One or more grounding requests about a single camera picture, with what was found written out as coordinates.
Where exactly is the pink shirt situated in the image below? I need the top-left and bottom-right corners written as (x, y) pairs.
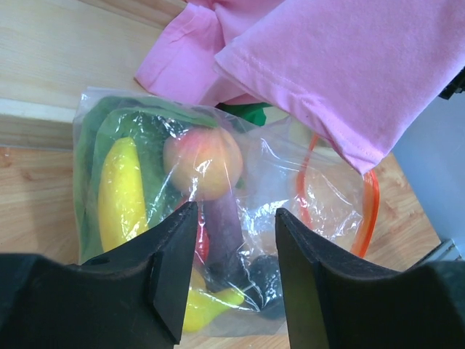
top-left (135, 1), bottom-right (464, 173)

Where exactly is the orange fake peach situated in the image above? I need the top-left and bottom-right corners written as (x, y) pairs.
top-left (163, 127), bottom-right (243, 201)

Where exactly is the clear zip top bag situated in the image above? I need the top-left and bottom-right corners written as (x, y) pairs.
top-left (73, 88), bottom-right (380, 337)

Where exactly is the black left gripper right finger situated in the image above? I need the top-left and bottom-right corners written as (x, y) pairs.
top-left (275, 208), bottom-right (464, 348)

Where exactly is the green fake lettuce leaf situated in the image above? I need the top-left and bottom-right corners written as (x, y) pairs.
top-left (73, 95), bottom-right (217, 262)

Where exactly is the dark purple fake eggplant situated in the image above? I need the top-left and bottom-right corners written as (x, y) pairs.
top-left (203, 192), bottom-right (243, 265)

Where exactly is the yellow fake banana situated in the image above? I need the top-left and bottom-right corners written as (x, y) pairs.
top-left (97, 137), bottom-right (148, 252)

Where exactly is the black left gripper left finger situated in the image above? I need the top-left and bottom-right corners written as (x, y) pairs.
top-left (1, 202), bottom-right (198, 348)

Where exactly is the green sleeveless shirt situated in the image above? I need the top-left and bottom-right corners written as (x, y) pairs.
top-left (216, 103), bottom-right (270, 127)

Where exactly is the red fake chili pepper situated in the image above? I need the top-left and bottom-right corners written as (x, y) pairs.
top-left (194, 202), bottom-right (209, 265)

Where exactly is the small dark fake plum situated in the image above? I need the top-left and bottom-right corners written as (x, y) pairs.
top-left (204, 254), bottom-right (285, 320)

